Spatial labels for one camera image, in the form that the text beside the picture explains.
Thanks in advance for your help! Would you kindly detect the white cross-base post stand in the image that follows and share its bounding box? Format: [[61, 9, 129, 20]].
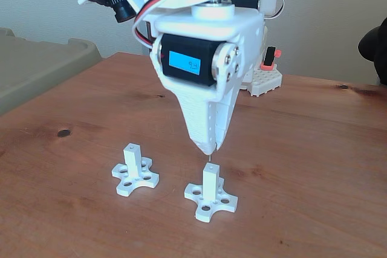
[[111, 143, 160, 198], [183, 162, 239, 224]]

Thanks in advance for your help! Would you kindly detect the orange and black clamp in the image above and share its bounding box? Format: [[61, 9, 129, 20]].
[[261, 46, 282, 71]]

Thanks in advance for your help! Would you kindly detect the olive plastic bin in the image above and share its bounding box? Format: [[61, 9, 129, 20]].
[[0, 27, 103, 117]]

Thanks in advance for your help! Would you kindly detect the person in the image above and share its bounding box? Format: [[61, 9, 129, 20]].
[[358, 17, 387, 86]]

